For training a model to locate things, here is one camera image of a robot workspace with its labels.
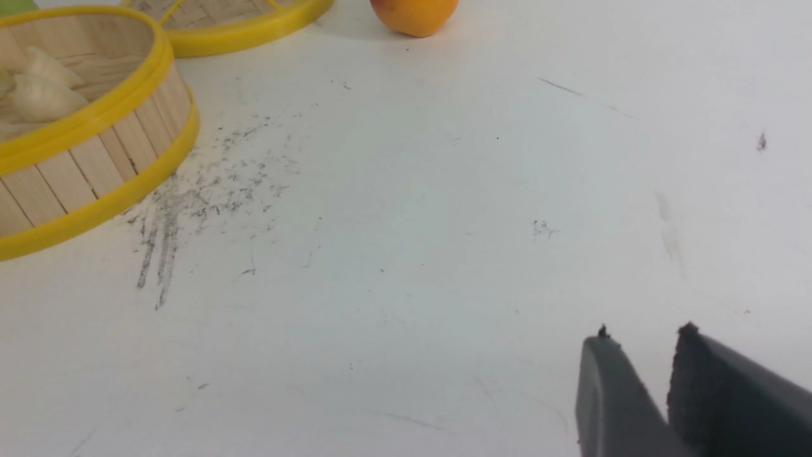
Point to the orange toy pear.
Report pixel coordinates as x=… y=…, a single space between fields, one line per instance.
x=414 y=18

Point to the white dumpling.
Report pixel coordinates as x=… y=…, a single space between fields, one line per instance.
x=42 y=65

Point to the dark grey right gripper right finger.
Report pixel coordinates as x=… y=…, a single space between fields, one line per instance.
x=721 y=403

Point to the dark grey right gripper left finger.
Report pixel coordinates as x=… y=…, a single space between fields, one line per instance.
x=615 y=414

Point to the green watermelon toy ball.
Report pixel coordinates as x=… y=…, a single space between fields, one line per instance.
x=15 y=7

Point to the woven bamboo steamer lid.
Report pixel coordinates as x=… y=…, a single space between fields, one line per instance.
x=209 y=28

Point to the bamboo steamer tray yellow rims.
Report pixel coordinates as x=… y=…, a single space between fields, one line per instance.
x=63 y=178

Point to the white dumpling pleated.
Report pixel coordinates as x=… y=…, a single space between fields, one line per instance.
x=37 y=100

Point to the green dumpling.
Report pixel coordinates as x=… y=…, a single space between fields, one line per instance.
x=7 y=82

